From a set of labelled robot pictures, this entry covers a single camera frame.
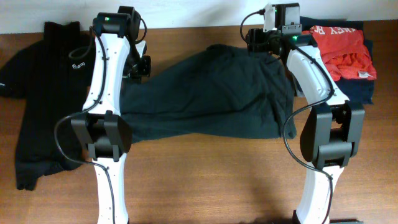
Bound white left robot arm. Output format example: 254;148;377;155
71;6;151;224

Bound dark green t-shirt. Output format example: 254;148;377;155
120;45;297;142

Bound black zip-neck sweater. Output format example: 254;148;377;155
1;22;95;191

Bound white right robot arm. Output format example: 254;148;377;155
242;2;365;224

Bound red printed t-shirt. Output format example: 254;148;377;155
303;26;377;82

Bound navy blue folded garment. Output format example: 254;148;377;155
300;16;374;105

